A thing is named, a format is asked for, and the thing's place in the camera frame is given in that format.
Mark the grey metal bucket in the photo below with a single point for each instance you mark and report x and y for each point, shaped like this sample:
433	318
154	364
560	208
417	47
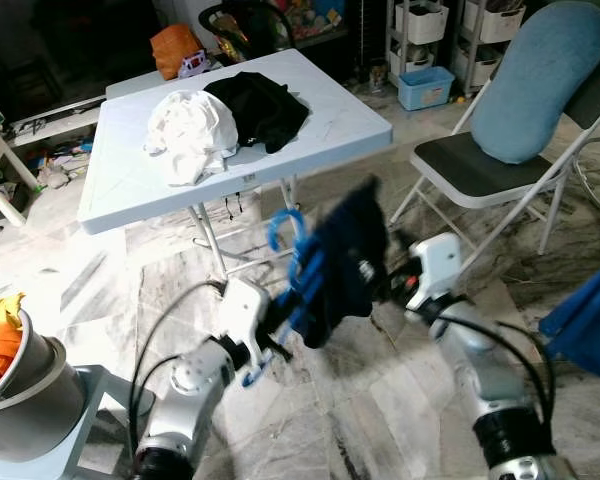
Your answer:
30	410

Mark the light blue plastic basket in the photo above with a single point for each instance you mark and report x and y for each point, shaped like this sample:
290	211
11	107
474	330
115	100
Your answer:
425	92

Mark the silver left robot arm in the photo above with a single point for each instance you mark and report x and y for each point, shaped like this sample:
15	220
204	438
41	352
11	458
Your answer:
185	400

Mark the white crumpled garment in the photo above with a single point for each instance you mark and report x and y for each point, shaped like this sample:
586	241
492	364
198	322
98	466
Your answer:
190	135

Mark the bright blue hanging garment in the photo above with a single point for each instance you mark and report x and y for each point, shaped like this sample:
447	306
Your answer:
590	320

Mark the grey shelf trolley white bins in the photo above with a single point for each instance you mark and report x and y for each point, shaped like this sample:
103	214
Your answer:
420	22
495	20

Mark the navy blue garment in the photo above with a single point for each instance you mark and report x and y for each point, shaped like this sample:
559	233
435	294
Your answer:
350	260

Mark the white folding table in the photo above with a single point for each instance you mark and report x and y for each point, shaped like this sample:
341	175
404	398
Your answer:
310	120

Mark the small white side table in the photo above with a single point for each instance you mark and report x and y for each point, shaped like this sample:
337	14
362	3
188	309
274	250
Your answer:
130	86

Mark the black crumpled garment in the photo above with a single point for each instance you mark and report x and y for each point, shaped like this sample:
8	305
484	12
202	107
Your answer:
260	110

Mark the white low round-legged table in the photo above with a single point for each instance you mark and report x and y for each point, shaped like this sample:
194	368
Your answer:
8	200

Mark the orange bag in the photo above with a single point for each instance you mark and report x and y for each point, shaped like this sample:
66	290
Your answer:
173	48

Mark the grey seat white folding chair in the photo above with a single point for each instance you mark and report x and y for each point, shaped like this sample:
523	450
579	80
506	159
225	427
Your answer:
470	165

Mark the small purple toy car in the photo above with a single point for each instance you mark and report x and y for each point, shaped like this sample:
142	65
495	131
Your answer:
194	66

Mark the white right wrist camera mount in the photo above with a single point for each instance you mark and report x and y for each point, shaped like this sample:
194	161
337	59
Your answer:
438	265

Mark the blue plastic clothes hanger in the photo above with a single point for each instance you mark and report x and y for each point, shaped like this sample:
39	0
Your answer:
298	268

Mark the light blue oval cushion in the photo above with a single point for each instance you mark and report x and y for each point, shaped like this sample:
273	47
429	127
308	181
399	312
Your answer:
540	90

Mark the light blue small chair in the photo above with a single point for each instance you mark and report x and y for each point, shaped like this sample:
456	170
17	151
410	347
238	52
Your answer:
100	400

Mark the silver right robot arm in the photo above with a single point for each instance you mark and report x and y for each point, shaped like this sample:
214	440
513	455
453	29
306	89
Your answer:
480	370

